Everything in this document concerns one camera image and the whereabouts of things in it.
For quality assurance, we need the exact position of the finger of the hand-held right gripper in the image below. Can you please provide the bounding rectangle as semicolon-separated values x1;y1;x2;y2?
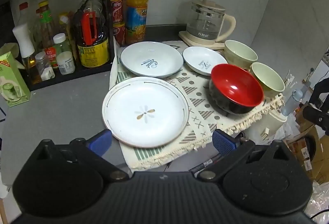
302;104;329;137

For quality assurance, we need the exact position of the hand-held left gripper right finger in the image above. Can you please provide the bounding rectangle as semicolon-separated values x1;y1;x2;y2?
199;129;297;182

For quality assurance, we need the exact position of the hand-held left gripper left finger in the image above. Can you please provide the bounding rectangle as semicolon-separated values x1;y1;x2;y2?
33;129;129;182

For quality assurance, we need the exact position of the white plate with flower motif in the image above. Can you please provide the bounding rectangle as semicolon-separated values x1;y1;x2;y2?
102;76;190;149

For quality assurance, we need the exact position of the red and black bowl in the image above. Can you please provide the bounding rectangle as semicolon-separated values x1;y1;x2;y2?
209;64;264;115

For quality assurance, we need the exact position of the cream bowl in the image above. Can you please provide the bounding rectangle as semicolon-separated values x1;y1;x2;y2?
224;39;258;69
250;62;286;98

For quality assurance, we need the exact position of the small blue-rimmed white plate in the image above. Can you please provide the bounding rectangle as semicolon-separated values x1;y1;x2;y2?
182;46;229;77

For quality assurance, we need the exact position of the large blue-rimmed white plate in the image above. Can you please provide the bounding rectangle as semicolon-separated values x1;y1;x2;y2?
120;41;184;78

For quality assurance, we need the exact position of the dark object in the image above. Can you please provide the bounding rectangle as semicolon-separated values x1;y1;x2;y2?
310;80;329;106

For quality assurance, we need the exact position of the black marker pen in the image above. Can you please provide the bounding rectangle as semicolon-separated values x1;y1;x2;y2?
189;157;220;172

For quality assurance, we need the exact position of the patterned fringed table mat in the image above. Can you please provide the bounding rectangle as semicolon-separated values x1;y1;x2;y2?
109;36;286;173

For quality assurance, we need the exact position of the brown cardboard box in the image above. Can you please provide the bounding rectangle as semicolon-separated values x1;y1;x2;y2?
305;125;329;185

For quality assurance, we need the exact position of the bundle of white sticks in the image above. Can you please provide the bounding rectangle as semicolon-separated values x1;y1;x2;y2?
284;72;296;88

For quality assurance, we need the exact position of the small white jar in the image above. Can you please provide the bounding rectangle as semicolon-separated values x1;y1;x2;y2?
56;51;76;76

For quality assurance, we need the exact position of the clear plastic sheet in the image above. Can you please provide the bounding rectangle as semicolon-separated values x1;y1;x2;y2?
310;183;329;223

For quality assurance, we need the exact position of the large soy sauce bottle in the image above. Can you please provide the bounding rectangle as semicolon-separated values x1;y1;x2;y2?
72;0;110;68

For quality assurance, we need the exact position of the clear spice jar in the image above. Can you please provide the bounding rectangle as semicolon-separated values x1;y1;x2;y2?
35;52;56;82

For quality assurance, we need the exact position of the white-capped green jar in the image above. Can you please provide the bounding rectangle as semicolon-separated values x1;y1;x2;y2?
53;33;72;53

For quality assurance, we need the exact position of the green carton box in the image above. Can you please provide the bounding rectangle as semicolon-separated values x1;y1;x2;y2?
0;51;31;107

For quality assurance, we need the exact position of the cream kettle base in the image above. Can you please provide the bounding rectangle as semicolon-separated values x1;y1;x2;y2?
178;31;227;50

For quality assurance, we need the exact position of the red drink can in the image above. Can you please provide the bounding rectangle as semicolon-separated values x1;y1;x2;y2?
112;22;126;46
110;0;126;24

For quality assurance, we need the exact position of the glass electric kettle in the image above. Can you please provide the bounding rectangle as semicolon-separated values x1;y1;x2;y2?
185;0;236;41

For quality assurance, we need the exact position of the yellow-capped bottle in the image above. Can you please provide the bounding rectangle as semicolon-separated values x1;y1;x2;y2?
58;12;75;42

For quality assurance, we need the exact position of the orange juice bottle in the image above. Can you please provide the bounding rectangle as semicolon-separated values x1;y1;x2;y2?
125;0;149;45

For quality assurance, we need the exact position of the green-labelled sauce bottle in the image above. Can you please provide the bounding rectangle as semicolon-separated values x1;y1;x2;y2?
38;0;60;69

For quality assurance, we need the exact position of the clear bottle with red cap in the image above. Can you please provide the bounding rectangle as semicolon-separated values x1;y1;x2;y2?
18;1;30;24

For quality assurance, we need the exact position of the white appliance with grey handle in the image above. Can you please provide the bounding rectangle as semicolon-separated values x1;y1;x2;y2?
256;82;313;141

